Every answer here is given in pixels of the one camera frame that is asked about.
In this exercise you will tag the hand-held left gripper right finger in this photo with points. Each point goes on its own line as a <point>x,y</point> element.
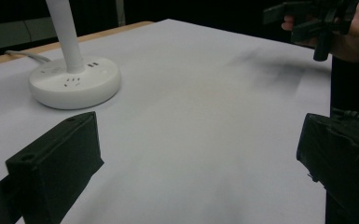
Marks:
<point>338,155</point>

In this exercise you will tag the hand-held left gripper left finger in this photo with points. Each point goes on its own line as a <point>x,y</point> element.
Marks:
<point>59,155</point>

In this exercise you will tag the white desk lamp base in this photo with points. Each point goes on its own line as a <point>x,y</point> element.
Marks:
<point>74,81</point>

